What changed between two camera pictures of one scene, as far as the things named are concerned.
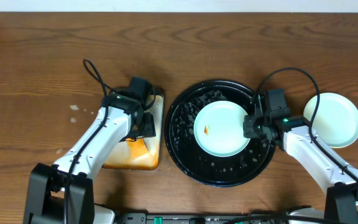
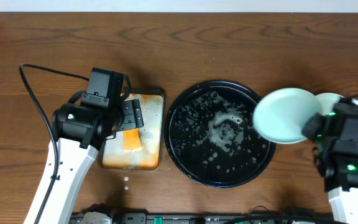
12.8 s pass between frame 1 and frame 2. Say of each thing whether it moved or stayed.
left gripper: moved
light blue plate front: moved
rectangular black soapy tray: stayed
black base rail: stayed
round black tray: stayed
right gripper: moved
